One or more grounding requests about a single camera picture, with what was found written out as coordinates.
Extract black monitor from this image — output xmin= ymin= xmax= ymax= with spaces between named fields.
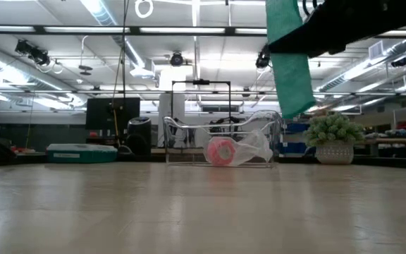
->
xmin=85 ymin=97 xmax=142 ymax=131

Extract blue storage bins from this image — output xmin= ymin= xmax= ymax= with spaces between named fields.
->
xmin=281 ymin=121 xmax=312 ymax=155

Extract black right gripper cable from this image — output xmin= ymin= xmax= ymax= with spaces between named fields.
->
xmin=301 ymin=0 xmax=319 ymax=18

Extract wooden background table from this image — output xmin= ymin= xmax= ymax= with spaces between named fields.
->
xmin=364 ymin=136 xmax=406 ymax=158

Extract pink bandage roll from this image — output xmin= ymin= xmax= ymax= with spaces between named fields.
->
xmin=207 ymin=136 xmax=238 ymax=167

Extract black ceiling camera with cable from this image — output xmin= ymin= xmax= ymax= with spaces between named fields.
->
xmin=14 ymin=38 xmax=64 ymax=75
xmin=254 ymin=44 xmax=273 ymax=70

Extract white ring light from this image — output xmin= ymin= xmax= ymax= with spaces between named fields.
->
xmin=134 ymin=0 xmax=154 ymax=19

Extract teal packaged box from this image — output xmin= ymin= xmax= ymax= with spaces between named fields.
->
xmin=45 ymin=143 xmax=119 ymax=164

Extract clear plastic container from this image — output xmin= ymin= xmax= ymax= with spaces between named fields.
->
xmin=163 ymin=109 xmax=283 ymax=168

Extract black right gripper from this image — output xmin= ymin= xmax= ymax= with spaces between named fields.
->
xmin=268 ymin=0 xmax=401 ymax=59

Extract black hanging cable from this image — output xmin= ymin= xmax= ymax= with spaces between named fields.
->
xmin=111 ymin=0 xmax=129 ymax=147

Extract green potted plant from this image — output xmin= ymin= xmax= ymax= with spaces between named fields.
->
xmin=302 ymin=111 xmax=366 ymax=166

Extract green cloth towel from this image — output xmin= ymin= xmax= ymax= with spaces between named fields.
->
xmin=265 ymin=0 xmax=317 ymax=120

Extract clear plastic bag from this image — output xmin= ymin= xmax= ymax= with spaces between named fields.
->
xmin=202 ymin=129 xmax=273 ymax=167

